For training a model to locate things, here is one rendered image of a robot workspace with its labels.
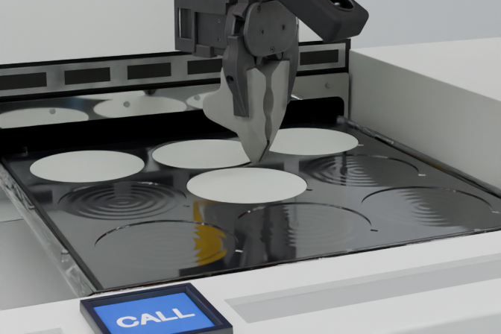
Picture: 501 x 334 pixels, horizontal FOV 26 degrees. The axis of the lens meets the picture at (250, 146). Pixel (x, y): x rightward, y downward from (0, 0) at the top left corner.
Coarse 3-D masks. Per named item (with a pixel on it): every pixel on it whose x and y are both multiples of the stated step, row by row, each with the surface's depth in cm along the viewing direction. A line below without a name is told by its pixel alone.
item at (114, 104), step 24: (312, 72) 116; (336, 72) 116; (48, 96) 104; (72, 96) 104; (96, 96) 105; (120, 96) 106; (144, 96) 107; (168, 96) 108; (192, 96) 109; (312, 96) 115; (336, 96) 117; (0, 120) 102; (24, 120) 103; (48, 120) 104; (72, 120) 105; (0, 192) 104
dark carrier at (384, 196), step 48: (144, 144) 103; (384, 144) 103; (48, 192) 89; (96, 192) 89; (144, 192) 89; (336, 192) 89; (384, 192) 89; (432, 192) 89; (480, 192) 89; (96, 240) 78; (144, 240) 78; (192, 240) 78; (240, 240) 78; (288, 240) 78; (336, 240) 78; (384, 240) 78
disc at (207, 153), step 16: (176, 144) 104; (192, 144) 103; (208, 144) 103; (224, 144) 103; (240, 144) 103; (160, 160) 98; (176, 160) 98; (192, 160) 98; (208, 160) 98; (224, 160) 98; (240, 160) 98
